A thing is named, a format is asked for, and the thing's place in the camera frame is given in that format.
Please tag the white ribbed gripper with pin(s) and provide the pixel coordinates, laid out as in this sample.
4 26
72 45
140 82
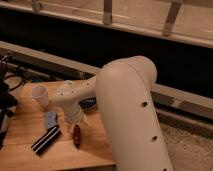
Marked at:
73 114

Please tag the white plastic cup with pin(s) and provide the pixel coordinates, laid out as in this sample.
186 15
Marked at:
40 94

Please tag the black equipment with cables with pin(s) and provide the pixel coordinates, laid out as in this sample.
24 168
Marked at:
7 101

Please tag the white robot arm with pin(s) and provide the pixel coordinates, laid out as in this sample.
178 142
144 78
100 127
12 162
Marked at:
122 90

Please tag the small blue sponge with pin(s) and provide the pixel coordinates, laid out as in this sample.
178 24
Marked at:
50 119

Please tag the dark ceramic bowl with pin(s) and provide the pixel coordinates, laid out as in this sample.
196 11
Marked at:
87 103

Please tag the black white striped block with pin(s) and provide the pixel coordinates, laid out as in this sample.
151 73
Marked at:
46 140

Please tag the metal window frame rail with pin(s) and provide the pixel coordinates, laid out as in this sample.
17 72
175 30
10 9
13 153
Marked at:
187 21

